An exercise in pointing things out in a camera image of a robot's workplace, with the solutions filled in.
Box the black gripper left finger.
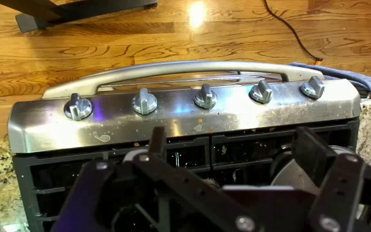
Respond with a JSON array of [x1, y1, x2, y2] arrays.
[[49, 126, 258, 232]]

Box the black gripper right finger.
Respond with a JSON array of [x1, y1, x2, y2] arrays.
[[294, 126, 367, 232]]

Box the black cast iron grate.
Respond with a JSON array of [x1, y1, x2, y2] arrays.
[[13, 136, 213, 232], [210, 119, 361, 190]]

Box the stainless steel gas stove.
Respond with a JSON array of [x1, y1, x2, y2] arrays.
[[7, 59, 364, 232]]

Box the silver stove knob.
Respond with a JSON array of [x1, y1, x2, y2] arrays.
[[63, 91, 94, 121], [192, 82, 218, 110], [248, 78, 275, 105], [132, 87, 159, 117], [299, 74, 326, 100]]

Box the blue dish towel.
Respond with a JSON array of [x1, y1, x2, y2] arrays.
[[289, 61, 371, 101]]

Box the dark furniture base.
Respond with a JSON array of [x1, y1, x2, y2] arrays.
[[0, 0, 159, 33]]

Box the silver oven door handle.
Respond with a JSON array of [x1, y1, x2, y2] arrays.
[[42, 59, 326, 100]]

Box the black floor cable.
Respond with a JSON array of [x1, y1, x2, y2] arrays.
[[262, 0, 325, 63]]

